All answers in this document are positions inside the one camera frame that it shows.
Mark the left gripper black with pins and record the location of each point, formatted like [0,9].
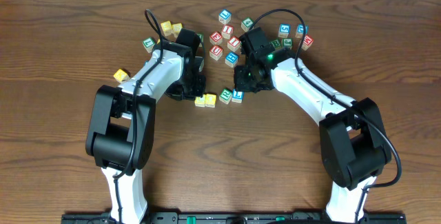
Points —
[192,88]

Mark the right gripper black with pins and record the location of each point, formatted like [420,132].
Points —
[243,83]

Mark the yellow block C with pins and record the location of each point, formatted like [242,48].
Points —
[200,101]

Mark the blue block l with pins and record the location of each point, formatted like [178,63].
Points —
[225,17]
[237,96]

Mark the green block R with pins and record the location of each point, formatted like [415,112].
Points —
[225,96]

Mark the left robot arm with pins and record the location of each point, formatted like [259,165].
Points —
[121,130]

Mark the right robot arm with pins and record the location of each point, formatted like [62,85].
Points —
[353,149]

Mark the green block B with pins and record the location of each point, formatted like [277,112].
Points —
[276,44]

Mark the red block U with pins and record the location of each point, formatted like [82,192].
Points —
[216,52]

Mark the green block Z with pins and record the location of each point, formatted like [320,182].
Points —
[201,37]

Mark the red block E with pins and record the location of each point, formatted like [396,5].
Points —
[216,38]

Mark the green block 4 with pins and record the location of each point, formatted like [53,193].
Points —
[246,24]

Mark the red block I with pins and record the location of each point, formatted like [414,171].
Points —
[227,31]

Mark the blue block 5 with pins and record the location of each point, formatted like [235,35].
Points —
[284,30]

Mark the yellow block S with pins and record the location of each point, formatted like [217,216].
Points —
[176,29]

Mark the green block L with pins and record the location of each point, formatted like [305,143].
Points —
[149,44]

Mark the blue block right D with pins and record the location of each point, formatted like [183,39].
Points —
[301,30]

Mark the red block M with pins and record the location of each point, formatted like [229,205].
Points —
[308,41]

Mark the blue block top L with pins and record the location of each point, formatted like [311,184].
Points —
[225,17]

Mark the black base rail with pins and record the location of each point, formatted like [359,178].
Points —
[175,218]

